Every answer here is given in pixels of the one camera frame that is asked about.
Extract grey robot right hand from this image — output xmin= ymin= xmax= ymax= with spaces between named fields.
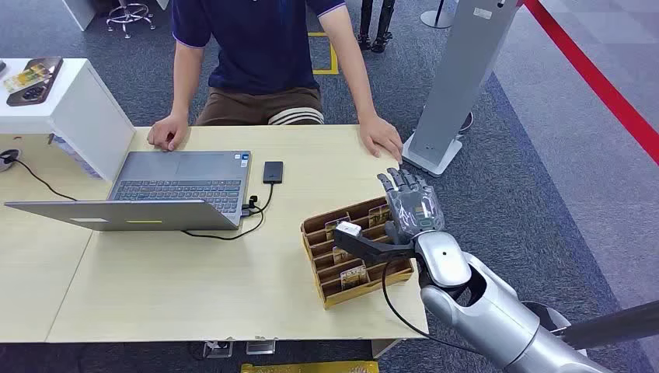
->
xmin=376 ymin=167 xmax=446 ymax=246

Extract person's left hand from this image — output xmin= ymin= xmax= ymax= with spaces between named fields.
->
xmin=357 ymin=113 xmax=404 ymax=165

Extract person's right hand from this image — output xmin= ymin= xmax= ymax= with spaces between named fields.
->
xmin=146 ymin=113 xmax=190 ymax=152

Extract wooden slotted card holder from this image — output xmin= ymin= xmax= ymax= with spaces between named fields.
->
xmin=301 ymin=196 xmax=416 ymax=311

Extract person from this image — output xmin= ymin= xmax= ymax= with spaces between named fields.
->
xmin=146 ymin=0 xmax=404 ymax=165

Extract grey laptop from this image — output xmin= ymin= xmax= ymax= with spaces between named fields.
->
xmin=4 ymin=150 xmax=253 ymax=232

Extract white cabinet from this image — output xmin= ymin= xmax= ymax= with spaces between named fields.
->
xmin=0 ymin=58 xmax=137 ymax=183

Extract grey kiosk stand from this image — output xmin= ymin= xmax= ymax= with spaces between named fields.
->
xmin=401 ymin=0 xmax=525 ymax=178

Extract black robot legs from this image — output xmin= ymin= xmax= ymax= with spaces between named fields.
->
xmin=356 ymin=0 xmax=397 ymax=55

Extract black external drive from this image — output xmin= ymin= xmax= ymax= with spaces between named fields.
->
xmin=262 ymin=161 xmax=284 ymax=185

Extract chrome stool base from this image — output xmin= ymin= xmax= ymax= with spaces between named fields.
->
xmin=105 ymin=0 xmax=157 ymax=40

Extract grey round stand base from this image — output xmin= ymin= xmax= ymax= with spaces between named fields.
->
xmin=419 ymin=0 xmax=460 ymax=30

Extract brown tray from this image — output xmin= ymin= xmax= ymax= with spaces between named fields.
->
xmin=5 ymin=56 xmax=65 ymax=107

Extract white desk leg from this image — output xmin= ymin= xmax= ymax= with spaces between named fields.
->
xmin=370 ymin=338 xmax=403 ymax=361

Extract white furniture piece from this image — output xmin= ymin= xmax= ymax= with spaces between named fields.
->
xmin=61 ymin=0 xmax=99 ymax=33

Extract yellow green packet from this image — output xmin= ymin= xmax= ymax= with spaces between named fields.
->
xmin=3 ymin=65 xmax=40 ymax=94

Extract desk power socket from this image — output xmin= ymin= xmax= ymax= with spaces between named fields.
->
xmin=0 ymin=148 xmax=22 ymax=173

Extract silver round base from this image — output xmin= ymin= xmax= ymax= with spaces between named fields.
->
xmin=520 ymin=300 xmax=589 ymax=357

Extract yellow object under desk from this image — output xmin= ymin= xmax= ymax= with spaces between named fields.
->
xmin=240 ymin=361 xmax=381 ymax=373

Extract dark grey pole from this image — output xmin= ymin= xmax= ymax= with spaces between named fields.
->
xmin=552 ymin=300 xmax=659 ymax=351

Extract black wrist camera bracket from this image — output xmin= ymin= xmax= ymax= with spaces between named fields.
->
xmin=332 ymin=228 xmax=418 ymax=267

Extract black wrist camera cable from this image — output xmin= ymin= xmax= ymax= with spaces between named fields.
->
xmin=381 ymin=257 xmax=483 ymax=356

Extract black drive cable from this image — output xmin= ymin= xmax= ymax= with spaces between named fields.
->
xmin=181 ymin=183 xmax=276 ymax=242

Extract black power cable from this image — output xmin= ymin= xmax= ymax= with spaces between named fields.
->
xmin=12 ymin=157 xmax=78 ymax=203

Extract metal desk bracket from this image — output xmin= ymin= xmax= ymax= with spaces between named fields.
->
xmin=245 ymin=338 xmax=278 ymax=357
xmin=201 ymin=340 xmax=235 ymax=361

